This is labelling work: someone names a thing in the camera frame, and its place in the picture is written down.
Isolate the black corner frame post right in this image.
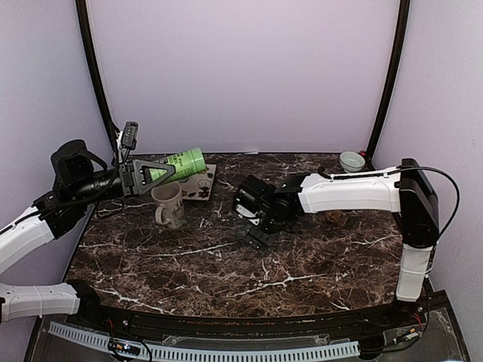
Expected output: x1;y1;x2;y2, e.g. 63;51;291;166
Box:
366;0;411;161

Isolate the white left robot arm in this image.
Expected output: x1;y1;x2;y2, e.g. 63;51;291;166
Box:
1;140;177;329

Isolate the green pill bottle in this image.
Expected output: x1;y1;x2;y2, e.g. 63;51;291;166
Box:
155;148;206;184

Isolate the square floral ceramic plate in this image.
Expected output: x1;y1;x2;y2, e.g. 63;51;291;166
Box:
179;164;217;201

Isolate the black corner frame post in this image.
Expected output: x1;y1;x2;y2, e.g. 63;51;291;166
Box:
75;0;118;151
366;0;411;161

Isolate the beige ceramic mug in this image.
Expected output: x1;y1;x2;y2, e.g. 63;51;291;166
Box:
151;182;185;229

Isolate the black front rail base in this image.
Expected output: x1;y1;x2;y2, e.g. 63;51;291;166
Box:
66;295;431;341

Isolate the white slotted cable duct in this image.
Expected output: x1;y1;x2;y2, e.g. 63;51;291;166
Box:
48;322;360;362

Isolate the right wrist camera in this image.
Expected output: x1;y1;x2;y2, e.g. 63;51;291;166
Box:
233;196;260;225

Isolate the small celadon bowl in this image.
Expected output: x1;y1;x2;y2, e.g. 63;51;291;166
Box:
339;151;365;173

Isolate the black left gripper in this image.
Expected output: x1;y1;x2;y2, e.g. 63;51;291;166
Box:
72;158;175;206

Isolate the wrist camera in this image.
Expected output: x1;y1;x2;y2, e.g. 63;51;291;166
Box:
233;196;260;225
116;121;139;161

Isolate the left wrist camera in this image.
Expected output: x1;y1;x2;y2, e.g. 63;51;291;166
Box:
116;121;139;161

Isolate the black corner frame post left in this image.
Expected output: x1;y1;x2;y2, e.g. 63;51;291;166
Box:
75;0;118;151

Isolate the grey weekly pill organizer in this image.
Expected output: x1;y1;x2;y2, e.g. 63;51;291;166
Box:
234;219;252;241

